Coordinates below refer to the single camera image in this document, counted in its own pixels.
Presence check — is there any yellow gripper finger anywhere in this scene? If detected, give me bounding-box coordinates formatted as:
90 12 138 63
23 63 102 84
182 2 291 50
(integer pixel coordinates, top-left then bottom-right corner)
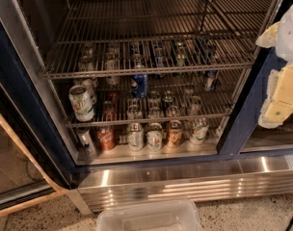
258 62 293 129
255 22 279 48

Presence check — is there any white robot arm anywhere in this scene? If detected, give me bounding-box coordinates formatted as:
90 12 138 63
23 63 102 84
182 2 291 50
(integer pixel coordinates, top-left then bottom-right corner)
255 4 293 129

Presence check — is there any pepsi can right rear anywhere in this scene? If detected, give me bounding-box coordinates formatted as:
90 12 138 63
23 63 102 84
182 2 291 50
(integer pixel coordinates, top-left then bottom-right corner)
203 70 219 91

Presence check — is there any white can bottom right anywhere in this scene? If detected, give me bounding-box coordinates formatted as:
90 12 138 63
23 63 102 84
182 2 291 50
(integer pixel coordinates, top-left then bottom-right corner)
190 118 209 144

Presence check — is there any orange brown can bottom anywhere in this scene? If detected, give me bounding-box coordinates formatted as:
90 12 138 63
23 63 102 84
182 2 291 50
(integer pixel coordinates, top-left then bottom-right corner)
167 120 182 148

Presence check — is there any white 7up can bottom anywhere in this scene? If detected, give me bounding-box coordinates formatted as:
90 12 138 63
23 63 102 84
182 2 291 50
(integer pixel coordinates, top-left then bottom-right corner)
146 122 163 152

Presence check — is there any blue pepsi can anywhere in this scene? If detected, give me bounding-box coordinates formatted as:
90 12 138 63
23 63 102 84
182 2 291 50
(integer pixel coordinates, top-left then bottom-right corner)
131 74 147 98

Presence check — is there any white green can bottom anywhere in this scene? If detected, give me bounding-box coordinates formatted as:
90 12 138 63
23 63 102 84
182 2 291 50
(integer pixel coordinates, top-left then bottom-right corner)
127 122 144 151

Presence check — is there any red can middle shelf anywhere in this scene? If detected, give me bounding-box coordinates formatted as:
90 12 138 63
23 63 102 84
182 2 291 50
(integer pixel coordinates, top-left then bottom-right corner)
103 101 116 121

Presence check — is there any red coca-cola can bottom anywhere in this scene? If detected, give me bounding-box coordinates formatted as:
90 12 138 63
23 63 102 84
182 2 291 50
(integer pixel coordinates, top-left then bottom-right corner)
97 126 115 150

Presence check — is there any silver can bottom left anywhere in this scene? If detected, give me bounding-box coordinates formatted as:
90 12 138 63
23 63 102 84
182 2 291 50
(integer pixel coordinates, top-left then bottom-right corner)
76 127 95 154

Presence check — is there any open glass fridge door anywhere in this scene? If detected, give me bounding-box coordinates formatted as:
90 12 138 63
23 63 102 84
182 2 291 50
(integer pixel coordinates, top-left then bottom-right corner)
0 19 68 218

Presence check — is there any stainless steel kick plate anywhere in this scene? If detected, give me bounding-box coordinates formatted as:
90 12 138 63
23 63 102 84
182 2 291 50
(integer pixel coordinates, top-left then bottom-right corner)
78 155 293 212

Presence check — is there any clear plastic bin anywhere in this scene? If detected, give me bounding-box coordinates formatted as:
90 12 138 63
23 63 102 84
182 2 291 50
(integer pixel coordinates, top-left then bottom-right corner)
96 199 202 231

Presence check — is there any blue fridge centre post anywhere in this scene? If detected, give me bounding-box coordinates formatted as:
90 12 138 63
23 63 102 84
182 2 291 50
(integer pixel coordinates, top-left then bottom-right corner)
217 0 293 156

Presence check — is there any upper wire fridge shelf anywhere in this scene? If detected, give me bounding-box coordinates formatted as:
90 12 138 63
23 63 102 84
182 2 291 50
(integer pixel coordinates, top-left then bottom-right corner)
42 0 272 79

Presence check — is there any wire fridge shelf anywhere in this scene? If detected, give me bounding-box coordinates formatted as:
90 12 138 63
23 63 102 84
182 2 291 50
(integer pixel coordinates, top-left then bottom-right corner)
42 0 272 79
62 69 243 128

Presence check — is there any middle wire fridge shelf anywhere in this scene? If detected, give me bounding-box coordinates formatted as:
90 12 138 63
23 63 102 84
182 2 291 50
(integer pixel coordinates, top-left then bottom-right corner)
62 69 243 128

